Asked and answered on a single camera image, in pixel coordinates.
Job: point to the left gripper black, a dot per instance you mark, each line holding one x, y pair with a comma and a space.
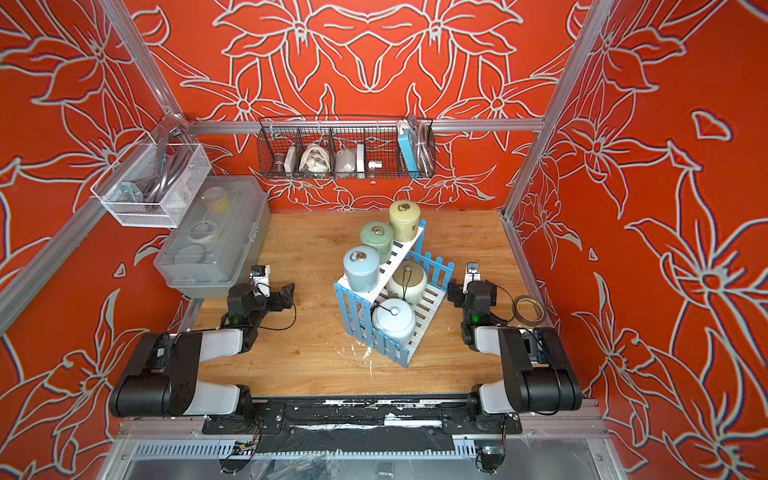
272, 297

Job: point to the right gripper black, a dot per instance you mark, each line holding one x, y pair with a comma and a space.
462, 293

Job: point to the blue white picket shelf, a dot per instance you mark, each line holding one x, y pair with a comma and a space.
357, 308

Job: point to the grey-blue tea canister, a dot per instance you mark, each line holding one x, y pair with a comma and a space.
361, 265

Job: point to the yellow tea canister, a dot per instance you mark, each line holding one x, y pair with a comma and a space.
404, 218

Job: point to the green tea canister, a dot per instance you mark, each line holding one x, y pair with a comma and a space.
378, 235

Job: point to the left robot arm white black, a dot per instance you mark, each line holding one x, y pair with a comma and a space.
161, 380

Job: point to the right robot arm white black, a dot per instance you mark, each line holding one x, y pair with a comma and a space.
537, 375

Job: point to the cream round ceramic jar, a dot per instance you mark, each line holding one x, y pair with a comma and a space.
408, 282

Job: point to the pale blue round ceramic jar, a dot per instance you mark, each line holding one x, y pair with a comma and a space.
395, 318

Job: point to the brown tape roll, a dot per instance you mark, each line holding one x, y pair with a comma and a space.
528, 311

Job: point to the translucent plastic storage box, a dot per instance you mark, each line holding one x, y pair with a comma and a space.
218, 240

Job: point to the blue box in basket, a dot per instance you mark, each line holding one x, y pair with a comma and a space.
404, 132

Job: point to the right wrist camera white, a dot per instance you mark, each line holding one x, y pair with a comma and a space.
472, 273

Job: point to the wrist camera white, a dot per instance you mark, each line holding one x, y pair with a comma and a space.
472, 273
259, 275

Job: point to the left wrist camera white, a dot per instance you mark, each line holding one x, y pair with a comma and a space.
259, 275

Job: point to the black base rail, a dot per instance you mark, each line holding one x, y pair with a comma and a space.
420, 423

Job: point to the black wire wall basket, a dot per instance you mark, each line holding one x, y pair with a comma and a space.
360, 147

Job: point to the clear plastic wall basket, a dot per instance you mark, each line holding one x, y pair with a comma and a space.
154, 182

